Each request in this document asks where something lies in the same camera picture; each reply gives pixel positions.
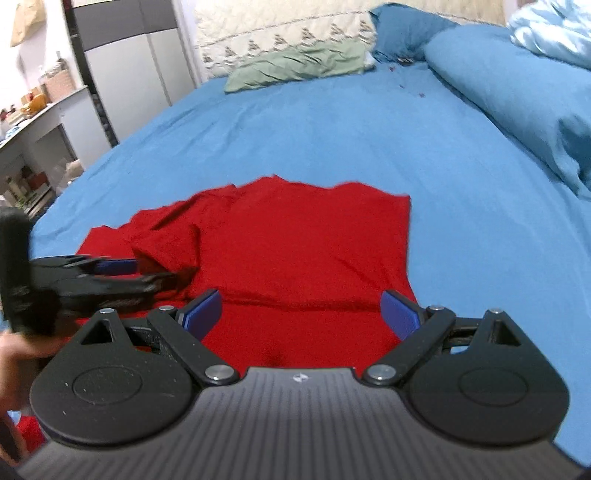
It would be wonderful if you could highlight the wicker basket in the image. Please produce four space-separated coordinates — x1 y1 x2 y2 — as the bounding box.
45 69 77 103

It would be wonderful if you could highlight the bed with blue sheet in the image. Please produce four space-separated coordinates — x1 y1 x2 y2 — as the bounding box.
28 23 591 466

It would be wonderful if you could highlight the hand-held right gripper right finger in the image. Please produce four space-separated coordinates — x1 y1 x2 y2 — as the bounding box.
362 290 533 387

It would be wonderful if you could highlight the blue duvet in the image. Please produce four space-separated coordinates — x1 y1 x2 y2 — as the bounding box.
422 24 591 201

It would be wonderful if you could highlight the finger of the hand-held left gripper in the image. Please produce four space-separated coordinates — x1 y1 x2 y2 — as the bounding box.
56 268 198 320
30 254 141 278

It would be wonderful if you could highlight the cluttered white desk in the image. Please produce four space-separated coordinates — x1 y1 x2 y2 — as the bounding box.
0 85 93 220

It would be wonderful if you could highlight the light blue satin blanket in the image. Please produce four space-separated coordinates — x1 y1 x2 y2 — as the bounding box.
506 0 591 71

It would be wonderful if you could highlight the red shirt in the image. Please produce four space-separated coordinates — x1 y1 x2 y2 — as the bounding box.
14 174 420 459

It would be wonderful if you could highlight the beige hanging bag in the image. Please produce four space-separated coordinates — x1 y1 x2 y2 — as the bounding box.
10 0 46 48

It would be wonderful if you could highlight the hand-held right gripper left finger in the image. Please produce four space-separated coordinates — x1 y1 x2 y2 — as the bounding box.
68 289 239 387

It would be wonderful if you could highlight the person's left hand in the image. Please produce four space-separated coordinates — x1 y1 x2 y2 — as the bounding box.
0 333 62 412

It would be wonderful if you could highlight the grey and white wardrobe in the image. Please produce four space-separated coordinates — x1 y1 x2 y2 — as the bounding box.
65 0 200 149

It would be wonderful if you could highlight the cream quilted headboard cover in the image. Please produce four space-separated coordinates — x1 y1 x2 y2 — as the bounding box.
193 0 385 88

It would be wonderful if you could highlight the dark blue pillow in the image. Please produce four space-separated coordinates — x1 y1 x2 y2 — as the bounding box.
369 3 460 64

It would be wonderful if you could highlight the green pillow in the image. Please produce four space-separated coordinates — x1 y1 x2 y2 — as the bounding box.
224 39 378 94

